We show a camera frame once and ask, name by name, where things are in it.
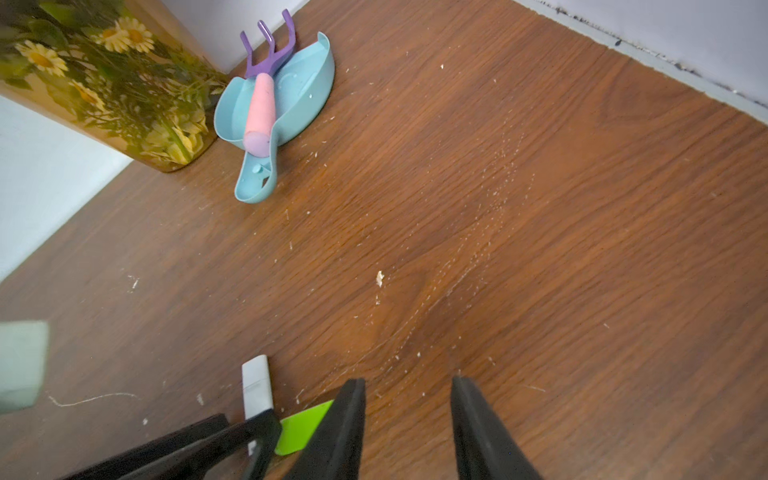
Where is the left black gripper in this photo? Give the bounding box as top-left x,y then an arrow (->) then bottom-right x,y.
66,409 -> 282,479

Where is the amber vase with plants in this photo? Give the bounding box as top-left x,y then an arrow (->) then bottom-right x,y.
1,1 -> 227,172

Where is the white usb drive upper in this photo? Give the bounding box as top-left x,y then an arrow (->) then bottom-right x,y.
241,355 -> 274,420

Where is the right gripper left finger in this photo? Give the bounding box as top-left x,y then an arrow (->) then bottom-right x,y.
284,378 -> 366,479

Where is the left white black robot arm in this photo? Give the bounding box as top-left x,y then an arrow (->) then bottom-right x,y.
1,320 -> 282,479

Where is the pink purple toy rake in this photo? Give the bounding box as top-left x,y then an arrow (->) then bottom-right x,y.
240,9 -> 297,158

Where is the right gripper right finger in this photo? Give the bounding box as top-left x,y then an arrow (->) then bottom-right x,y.
450,376 -> 542,479

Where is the green usb drive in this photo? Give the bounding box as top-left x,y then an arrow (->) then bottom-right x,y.
274,400 -> 333,457

